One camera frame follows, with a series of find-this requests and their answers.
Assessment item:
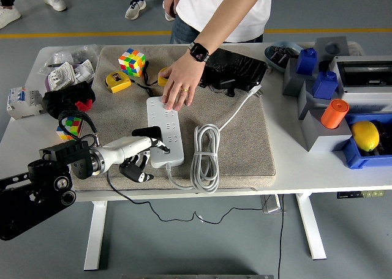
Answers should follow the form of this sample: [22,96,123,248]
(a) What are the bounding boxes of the person's left hand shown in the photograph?
[158,51,205,111]

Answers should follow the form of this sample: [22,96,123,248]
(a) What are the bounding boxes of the thin black cord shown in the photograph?
[105,171,273,225]

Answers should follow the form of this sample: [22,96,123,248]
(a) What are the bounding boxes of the white table leg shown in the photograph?
[295,193,327,261]
[83,201,108,271]

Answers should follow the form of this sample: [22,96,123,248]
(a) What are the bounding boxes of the orange cylinder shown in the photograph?
[320,98,350,129]

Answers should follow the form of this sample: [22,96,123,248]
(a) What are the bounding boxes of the black wrist strap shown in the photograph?
[130,80,156,99]
[141,60,159,87]

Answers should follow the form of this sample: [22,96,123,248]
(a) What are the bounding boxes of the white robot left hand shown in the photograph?
[97,134,171,184]

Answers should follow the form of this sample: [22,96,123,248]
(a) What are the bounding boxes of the grey block holder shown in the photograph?
[281,57,319,97]
[296,80,333,121]
[300,107,353,153]

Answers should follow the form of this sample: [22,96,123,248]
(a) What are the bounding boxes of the blue plastic bin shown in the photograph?
[332,113,392,170]

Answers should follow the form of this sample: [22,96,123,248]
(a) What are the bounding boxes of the white wall socket panel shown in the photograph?
[45,61,76,89]
[72,59,94,83]

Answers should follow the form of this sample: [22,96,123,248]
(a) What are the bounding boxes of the yellow tape measure pictured label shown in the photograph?
[104,72,132,94]

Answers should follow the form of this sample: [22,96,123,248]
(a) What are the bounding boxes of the small colourful puzzle cube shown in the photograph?
[56,116,84,141]

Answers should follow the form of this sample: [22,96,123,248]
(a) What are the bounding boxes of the black ribbed item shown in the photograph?
[375,121,392,156]

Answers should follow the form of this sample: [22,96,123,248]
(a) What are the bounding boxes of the silver metal box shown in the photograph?
[262,194,282,214]

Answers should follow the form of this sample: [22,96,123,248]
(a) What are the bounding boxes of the grey electrical distribution box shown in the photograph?
[329,54,392,114]

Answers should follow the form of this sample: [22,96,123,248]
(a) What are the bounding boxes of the beige fabric item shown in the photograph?
[347,40,366,57]

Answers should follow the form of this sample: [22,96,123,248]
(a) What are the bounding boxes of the blue-grey bowl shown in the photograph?
[263,40,304,73]

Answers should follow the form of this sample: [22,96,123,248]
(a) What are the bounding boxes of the yellow lemon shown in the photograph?
[350,121,380,152]

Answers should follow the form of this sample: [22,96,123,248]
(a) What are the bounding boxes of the black plug adapter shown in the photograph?
[131,125,164,141]

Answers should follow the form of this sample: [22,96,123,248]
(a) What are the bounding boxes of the person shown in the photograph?
[0,0,67,29]
[170,0,273,44]
[124,0,175,22]

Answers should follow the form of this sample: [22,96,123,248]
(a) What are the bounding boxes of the black smartwatch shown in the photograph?
[187,42,211,62]

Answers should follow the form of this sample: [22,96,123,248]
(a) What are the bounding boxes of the large colourful puzzle cube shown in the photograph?
[118,48,146,78]

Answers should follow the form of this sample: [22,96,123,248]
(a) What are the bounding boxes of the grey-brown mat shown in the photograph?
[69,44,276,192]

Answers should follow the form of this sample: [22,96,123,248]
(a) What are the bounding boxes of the black hanging cable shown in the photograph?
[277,195,285,279]

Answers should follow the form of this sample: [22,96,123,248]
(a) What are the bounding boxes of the clear plastic bag of parts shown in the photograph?
[38,45,102,75]

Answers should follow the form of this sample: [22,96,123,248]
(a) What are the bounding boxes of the black table control panel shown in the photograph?
[336,189,385,199]

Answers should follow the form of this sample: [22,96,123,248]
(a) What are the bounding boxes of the blue bottle-shaped block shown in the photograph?
[295,47,318,76]
[312,70,338,100]

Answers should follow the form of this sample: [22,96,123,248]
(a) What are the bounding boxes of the dark small parts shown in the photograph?
[269,45,303,69]

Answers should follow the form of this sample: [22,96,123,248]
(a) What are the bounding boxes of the white circuit breaker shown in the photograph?
[6,86,45,121]

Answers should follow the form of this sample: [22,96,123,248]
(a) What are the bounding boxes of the black cloth with red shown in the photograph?
[42,81,96,120]

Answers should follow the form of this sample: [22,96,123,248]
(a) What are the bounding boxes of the yellow tape measure marked five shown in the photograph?
[157,67,170,86]

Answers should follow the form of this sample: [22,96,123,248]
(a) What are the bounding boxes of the white power strip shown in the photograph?
[146,95,186,169]

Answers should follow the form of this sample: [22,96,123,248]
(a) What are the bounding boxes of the white power strip cable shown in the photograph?
[165,83,263,195]

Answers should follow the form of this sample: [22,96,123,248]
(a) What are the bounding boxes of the black glossy pouch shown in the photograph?
[200,48,267,97]

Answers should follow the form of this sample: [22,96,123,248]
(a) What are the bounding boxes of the person's right hand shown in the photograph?
[163,0,182,20]

